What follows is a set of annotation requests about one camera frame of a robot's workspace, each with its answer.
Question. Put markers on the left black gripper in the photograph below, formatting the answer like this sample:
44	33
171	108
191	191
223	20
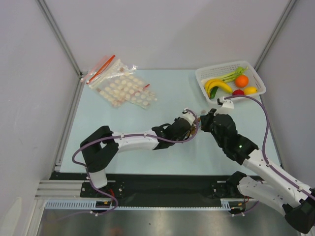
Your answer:
183	136

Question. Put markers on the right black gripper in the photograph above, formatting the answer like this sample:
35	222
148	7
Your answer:
210	121

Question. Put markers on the brown longan bunch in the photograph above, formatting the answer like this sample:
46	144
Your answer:
193	130

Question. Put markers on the blue zipper clear bag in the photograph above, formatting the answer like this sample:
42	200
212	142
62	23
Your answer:
201	113

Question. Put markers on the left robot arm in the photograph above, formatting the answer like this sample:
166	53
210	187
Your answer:
100	147

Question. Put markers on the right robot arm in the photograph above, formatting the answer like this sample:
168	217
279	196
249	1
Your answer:
287	195

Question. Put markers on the polka dot zip bag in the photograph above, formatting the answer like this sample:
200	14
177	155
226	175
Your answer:
126	88

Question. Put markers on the red zipper clear bag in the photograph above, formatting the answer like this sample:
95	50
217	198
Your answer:
105	71

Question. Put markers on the green cucumber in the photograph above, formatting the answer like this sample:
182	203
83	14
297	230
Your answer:
213	92

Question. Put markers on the red pomegranate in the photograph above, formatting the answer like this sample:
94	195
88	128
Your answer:
238	92

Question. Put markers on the yellow banana bunch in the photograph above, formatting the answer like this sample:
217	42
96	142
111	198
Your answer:
210	84

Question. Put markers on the yellow lemon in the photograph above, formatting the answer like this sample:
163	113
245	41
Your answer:
250	90

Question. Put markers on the orange fruit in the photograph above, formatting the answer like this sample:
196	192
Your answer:
241	81

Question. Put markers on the white plastic basket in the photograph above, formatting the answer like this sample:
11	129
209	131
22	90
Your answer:
212	72

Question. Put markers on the green celery stalk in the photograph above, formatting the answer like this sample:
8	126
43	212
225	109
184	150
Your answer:
231	76

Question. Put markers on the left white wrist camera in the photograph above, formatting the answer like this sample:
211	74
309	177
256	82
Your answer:
189	116

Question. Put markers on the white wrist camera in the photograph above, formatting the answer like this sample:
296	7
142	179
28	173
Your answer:
226	106
189	116

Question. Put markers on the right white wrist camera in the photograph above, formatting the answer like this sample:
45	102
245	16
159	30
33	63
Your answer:
226	106

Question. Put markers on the white slotted cable duct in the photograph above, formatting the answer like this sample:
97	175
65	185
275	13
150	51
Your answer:
71	204

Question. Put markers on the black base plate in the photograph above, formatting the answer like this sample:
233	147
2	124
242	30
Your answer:
158	190

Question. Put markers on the right aluminium frame post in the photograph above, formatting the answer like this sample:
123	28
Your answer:
276	32

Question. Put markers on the aluminium frame post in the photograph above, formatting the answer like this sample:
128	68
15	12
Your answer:
276	32
51	21

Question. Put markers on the left aluminium frame post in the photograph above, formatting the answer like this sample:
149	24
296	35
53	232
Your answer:
51	21

